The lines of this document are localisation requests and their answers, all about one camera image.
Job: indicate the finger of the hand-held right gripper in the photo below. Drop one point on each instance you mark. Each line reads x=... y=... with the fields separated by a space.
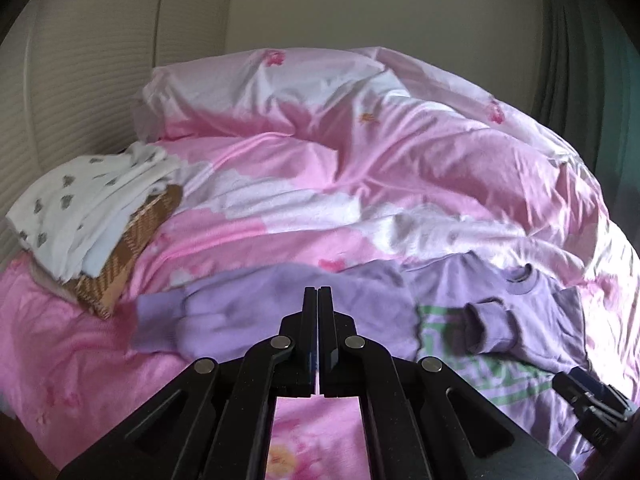
x=600 y=432
x=582 y=385

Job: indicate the pink floral duvet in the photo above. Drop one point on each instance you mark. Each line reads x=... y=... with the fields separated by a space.
x=380 y=170

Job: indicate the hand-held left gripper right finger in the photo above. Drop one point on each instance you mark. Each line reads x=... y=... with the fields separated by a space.
x=326 y=322

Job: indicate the green curtain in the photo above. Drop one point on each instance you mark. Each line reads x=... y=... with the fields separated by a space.
x=585 y=55

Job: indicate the white heart print cloth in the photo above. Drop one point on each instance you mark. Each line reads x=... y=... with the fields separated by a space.
x=55 y=210

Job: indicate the pink floral pillow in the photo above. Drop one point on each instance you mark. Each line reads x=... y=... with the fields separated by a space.
x=235 y=90

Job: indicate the purple sweater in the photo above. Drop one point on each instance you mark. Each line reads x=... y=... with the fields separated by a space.
x=240 y=310

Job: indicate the brown plaid cloth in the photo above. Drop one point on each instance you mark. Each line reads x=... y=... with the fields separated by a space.
x=132 y=250

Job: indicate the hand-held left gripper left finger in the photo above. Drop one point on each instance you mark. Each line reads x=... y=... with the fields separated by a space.
x=309 y=322

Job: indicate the light blue cloth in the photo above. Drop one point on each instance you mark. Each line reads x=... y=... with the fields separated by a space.
x=117 y=240

